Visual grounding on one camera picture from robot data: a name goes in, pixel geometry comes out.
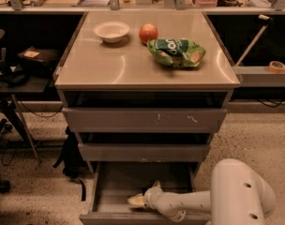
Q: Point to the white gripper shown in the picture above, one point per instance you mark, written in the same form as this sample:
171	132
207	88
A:
155	196

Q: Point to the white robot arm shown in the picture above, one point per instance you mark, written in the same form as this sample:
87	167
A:
237	196

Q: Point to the bottom drawer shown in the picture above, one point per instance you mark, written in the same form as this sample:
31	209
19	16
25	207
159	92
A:
115	182

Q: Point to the drawer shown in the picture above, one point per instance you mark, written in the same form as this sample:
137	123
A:
115	182
141	120
143	152

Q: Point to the middle drawer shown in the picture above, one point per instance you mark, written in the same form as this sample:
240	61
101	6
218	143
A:
143	152

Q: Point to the top drawer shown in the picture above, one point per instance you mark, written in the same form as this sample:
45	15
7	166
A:
141	120

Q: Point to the grey drawer cabinet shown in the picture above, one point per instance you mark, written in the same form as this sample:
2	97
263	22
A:
97	74

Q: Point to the green chip bag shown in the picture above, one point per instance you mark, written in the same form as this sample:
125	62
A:
176	53

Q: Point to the red apple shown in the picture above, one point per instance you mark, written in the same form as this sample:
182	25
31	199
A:
148	32

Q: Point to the black box with label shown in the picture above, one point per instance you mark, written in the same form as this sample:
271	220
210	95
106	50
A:
39	62

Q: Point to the white bowl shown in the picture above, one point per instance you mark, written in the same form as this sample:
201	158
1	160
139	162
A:
111	32

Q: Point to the black side table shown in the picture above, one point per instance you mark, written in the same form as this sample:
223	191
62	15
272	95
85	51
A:
10	106

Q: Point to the black headphones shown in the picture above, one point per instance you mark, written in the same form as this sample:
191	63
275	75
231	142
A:
13	77

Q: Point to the tape roll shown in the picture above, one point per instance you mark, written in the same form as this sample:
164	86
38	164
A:
276	67

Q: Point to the white stick tool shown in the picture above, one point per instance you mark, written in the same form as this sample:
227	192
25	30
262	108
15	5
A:
266	20

